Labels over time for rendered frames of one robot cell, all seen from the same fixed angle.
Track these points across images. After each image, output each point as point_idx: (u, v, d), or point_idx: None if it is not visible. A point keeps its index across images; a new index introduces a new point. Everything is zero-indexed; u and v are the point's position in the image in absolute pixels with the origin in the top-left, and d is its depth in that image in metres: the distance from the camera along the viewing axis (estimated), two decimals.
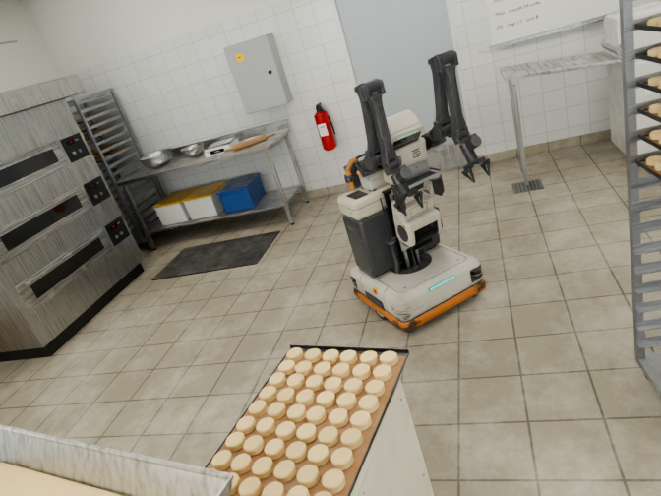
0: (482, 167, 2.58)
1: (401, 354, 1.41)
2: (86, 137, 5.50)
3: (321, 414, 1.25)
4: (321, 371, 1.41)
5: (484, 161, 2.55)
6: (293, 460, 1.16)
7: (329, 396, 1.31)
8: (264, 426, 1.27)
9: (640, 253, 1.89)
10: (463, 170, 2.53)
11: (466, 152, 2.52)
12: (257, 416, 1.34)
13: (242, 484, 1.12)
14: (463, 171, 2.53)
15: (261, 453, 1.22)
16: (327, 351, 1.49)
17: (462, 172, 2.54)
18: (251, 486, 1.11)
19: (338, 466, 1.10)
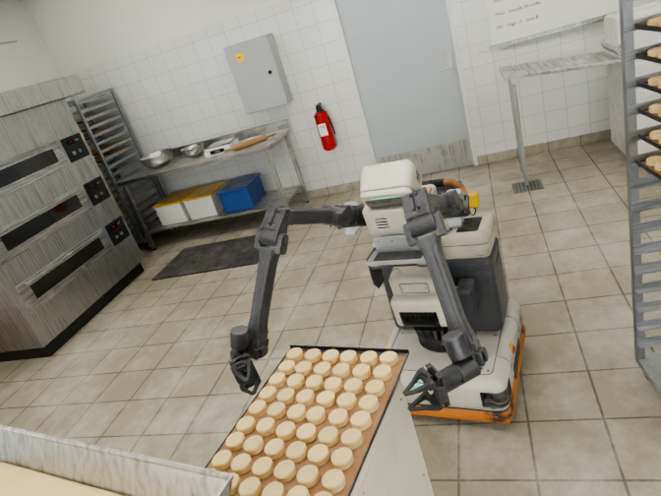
0: (421, 395, 1.28)
1: (401, 354, 1.41)
2: (86, 137, 5.50)
3: (321, 414, 1.25)
4: (321, 371, 1.41)
5: (436, 399, 1.26)
6: (293, 460, 1.16)
7: (329, 396, 1.31)
8: (264, 426, 1.27)
9: (640, 253, 1.89)
10: (427, 372, 1.24)
11: None
12: (257, 416, 1.34)
13: (242, 484, 1.12)
14: (426, 372, 1.24)
15: (261, 453, 1.22)
16: (327, 351, 1.49)
17: (422, 369, 1.25)
18: (251, 486, 1.11)
19: (338, 466, 1.10)
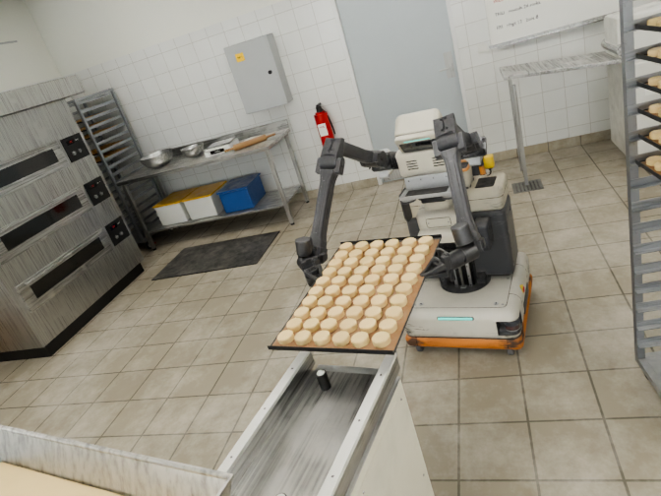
0: (431, 268, 1.60)
1: (436, 238, 1.75)
2: (86, 137, 5.50)
3: (377, 278, 1.60)
4: (371, 254, 1.75)
5: (443, 269, 1.58)
6: (359, 306, 1.51)
7: (381, 267, 1.66)
8: (331, 290, 1.62)
9: (640, 253, 1.89)
10: (439, 259, 1.58)
11: None
12: (323, 286, 1.69)
13: (323, 323, 1.48)
14: (438, 259, 1.58)
15: (331, 307, 1.57)
16: (374, 241, 1.83)
17: (435, 258, 1.59)
18: (330, 323, 1.47)
19: (396, 305, 1.45)
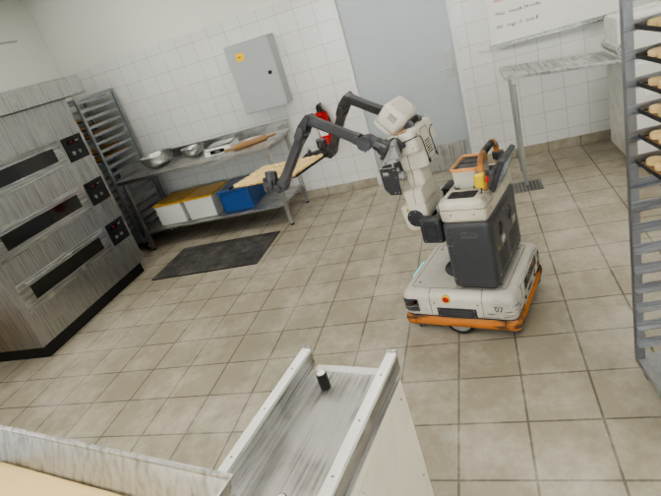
0: None
1: (296, 176, 3.05)
2: (86, 137, 5.50)
3: (275, 171, 3.29)
4: (299, 163, 3.26)
5: None
6: (262, 174, 3.39)
7: (283, 169, 3.26)
8: (280, 165, 3.43)
9: (640, 253, 1.89)
10: None
11: None
12: None
13: (260, 171, 3.50)
14: None
15: None
16: (311, 160, 3.22)
17: None
18: (258, 172, 3.48)
19: (252, 181, 3.30)
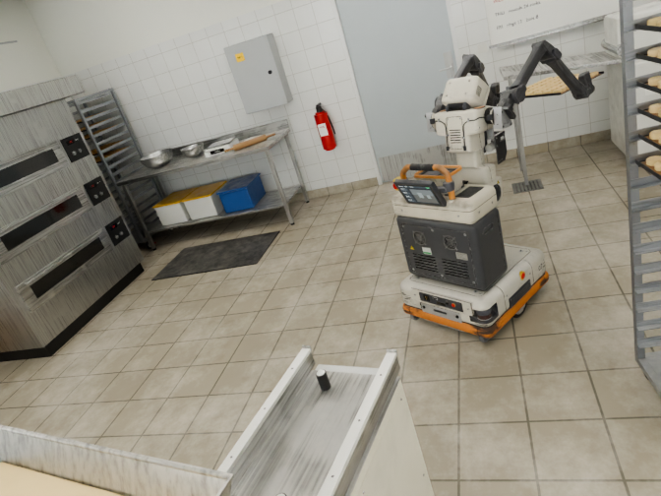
0: None
1: None
2: (86, 137, 5.50)
3: (543, 85, 3.32)
4: (542, 89, 3.18)
5: None
6: None
7: (539, 87, 3.28)
8: None
9: (640, 253, 1.89)
10: None
11: (500, 95, 3.41)
12: None
13: None
14: None
15: None
16: (538, 92, 3.12)
17: None
18: None
19: None
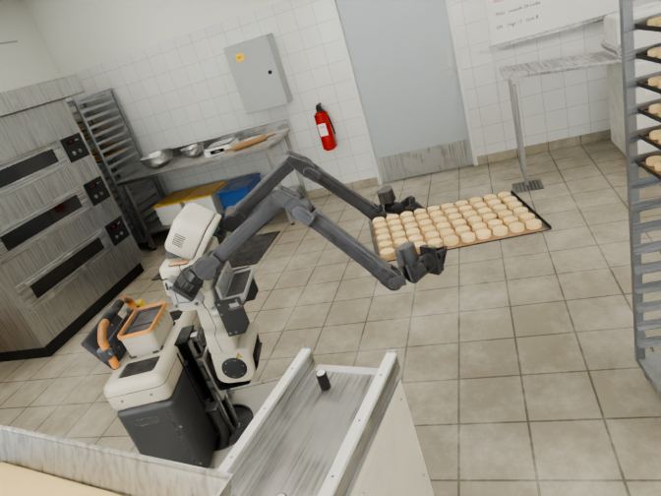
0: (412, 213, 2.08)
1: (370, 222, 2.07)
2: (86, 137, 5.50)
3: (440, 217, 1.92)
4: (402, 231, 1.87)
5: None
6: (476, 213, 1.91)
7: (423, 220, 1.92)
8: (464, 227, 1.79)
9: (640, 253, 1.89)
10: (409, 204, 2.10)
11: (392, 208, 2.15)
12: None
13: (507, 214, 1.82)
14: (409, 205, 2.10)
15: None
16: (381, 238, 1.86)
17: (408, 206, 2.09)
18: (505, 212, 1.84)
19: (467, 202, 2.01)
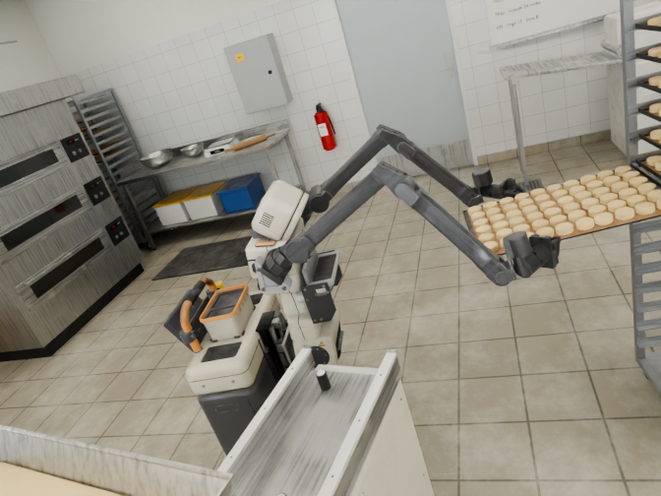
0: (512, 198, 1.88)
1: (465, 213, 1.90)
2: (86, 137, 5.50)
3: (547, 201, 1.71)
4: (505, 221, 1.68)
5: None
6: (590, 194, 1.67)
7: (527, 207, 1.72)
8: (578, 212, 1.57)
9: (640, 253, 1.89)
10: (509, 188, 1.89)
11: (489, 191, 1.95)
12: None
13: (630, 193, 1.57)
14: (509, 188, 1.89)
15: None
16: (480, 230, 1.68)
17: (508, 190, 1.88)
18: (627, 190, 1.59)
19: (577, 182, 1.77)
